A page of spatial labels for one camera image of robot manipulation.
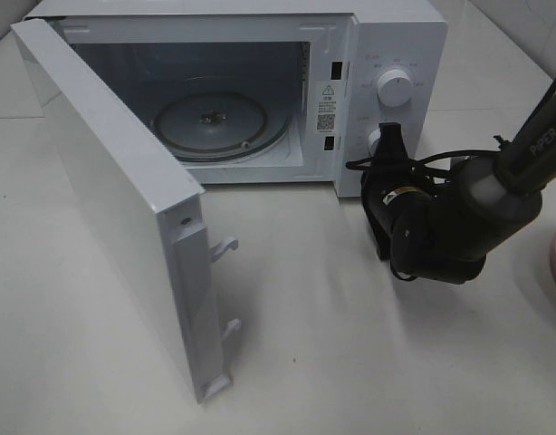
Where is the lower white microwave knob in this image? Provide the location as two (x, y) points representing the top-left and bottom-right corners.
(367, 128), (381, 156)

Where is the white microwave door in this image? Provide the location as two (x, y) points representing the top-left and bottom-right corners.
(12, 19), (238, 402)

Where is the glass microwave turntable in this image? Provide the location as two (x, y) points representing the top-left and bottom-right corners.
(152, 91), (292, 163)

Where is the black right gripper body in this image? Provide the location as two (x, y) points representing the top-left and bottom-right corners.
(361, 122), (433, 262)

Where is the white microwave oven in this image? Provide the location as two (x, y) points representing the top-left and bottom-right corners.
(13, 1), (447, 211)

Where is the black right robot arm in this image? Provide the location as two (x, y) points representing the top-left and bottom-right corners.
(346, 77), (556, 285)

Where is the upper white microwave knob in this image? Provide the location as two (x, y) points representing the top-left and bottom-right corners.
(377, 68), (413, 108)

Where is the white microwave knob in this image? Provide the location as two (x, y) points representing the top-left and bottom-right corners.
(367, 128), (381, 156)
(377, 68), (413, 108)

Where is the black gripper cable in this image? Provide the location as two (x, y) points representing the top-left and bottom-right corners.
(345, 153), (469, 182)

